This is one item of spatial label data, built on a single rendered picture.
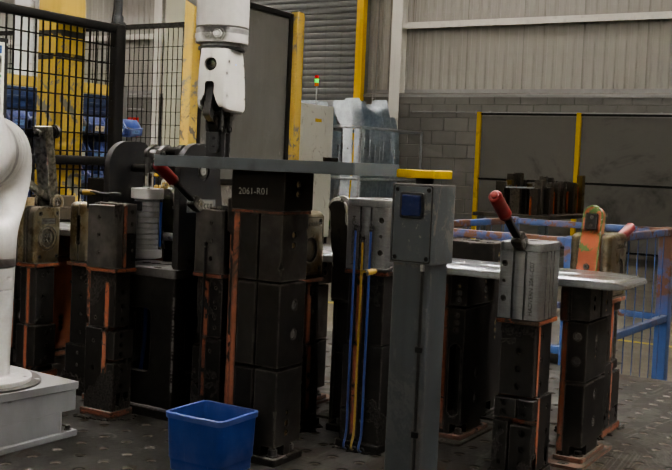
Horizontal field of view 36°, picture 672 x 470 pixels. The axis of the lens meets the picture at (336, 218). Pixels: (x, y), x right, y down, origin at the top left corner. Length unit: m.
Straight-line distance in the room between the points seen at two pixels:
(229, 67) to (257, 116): 3.84
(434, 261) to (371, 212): 0.25
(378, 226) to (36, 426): 0.62
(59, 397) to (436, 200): 0.70
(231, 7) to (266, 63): 3.90
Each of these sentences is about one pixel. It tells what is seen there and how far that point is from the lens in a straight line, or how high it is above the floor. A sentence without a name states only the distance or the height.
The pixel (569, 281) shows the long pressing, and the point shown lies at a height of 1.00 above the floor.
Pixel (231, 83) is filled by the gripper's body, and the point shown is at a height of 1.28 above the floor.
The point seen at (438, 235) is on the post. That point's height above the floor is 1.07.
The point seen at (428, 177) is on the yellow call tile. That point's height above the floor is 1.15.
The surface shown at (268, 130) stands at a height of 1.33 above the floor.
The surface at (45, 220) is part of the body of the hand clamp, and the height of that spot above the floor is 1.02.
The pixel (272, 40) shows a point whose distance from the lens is 5.58.
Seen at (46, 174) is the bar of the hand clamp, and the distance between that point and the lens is 2.17.
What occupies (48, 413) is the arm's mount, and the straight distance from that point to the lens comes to 1.71.
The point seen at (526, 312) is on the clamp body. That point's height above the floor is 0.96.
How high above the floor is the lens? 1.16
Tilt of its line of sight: 3 degrees down
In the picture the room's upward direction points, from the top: 2 degrees clockwise
